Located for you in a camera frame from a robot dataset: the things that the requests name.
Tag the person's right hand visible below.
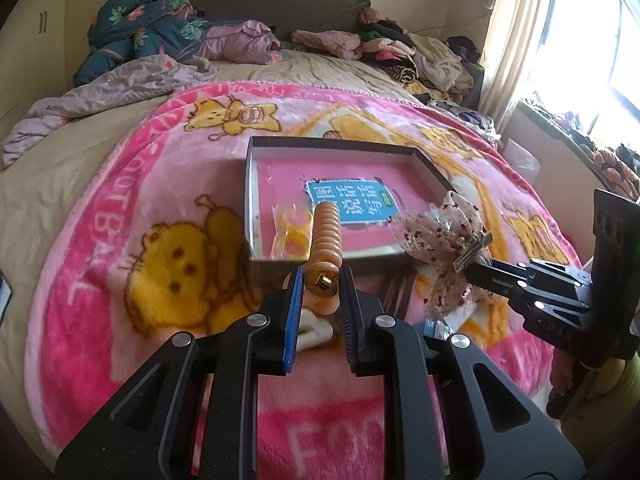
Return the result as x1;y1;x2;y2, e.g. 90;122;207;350
550;349;580;400

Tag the pink folded garment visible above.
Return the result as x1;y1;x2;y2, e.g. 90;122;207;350
290;29;366;61

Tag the bed with beige sheet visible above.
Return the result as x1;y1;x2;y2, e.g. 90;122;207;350
0;47;431;281

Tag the white hair claw clip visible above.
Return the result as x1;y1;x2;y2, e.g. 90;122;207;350
282;280;335;351

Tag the cream curtain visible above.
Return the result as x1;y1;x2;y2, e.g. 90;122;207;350
477;0;556;131

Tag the wooden bead bracelet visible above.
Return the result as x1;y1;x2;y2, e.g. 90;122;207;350
306;201;346;313

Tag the lilac crumpled duvet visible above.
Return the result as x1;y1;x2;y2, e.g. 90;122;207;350
2;55;218;168

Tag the white plastic bag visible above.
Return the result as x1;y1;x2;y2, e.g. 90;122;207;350
504;137;542;177

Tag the pile of mixed clothes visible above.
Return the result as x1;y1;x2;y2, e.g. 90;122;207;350
357;7;486;111

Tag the shallow pink-lined box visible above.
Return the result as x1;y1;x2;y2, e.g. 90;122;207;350
244;136;461;311

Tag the speckled sheer hair bow clip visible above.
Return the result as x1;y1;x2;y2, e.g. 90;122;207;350
392;191;496;321

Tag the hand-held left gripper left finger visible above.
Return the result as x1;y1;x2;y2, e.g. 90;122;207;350
55;265;306;480

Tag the cream wardrobe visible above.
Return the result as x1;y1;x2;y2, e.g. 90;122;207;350
0;0;83;126

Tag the pink cartoon printed blanket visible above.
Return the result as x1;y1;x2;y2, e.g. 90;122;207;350
25;80;586;480

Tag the window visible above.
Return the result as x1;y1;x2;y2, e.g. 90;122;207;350
520;0;640;136

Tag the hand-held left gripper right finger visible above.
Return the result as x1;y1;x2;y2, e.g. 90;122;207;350
336;266;586;480

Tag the grey padded headboard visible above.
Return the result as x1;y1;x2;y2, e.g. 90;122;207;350
165;0;371;43

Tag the person's right forearm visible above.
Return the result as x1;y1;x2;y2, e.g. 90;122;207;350
562;352;640;441

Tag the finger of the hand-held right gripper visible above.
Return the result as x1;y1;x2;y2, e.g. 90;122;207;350
492;258;594;287
465;262;589;314

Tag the lilac pink garment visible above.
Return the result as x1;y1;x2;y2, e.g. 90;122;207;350
200;20;283;65

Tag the pile of dark clutter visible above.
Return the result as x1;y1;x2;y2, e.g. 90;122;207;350
520;92;640;201

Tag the dark floral quilt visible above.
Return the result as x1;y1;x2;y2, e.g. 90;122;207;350
74;0;211;88

